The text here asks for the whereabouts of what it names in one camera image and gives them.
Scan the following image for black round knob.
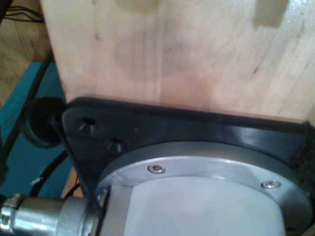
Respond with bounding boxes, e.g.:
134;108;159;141
22;97;67;148

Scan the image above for teal mat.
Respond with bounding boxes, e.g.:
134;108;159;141
0;61;74;197

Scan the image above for thick black cable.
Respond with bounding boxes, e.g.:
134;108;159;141
28;149;69;197
24;50;55;109

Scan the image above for silver cable connector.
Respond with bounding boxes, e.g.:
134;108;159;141
0;193;104;236

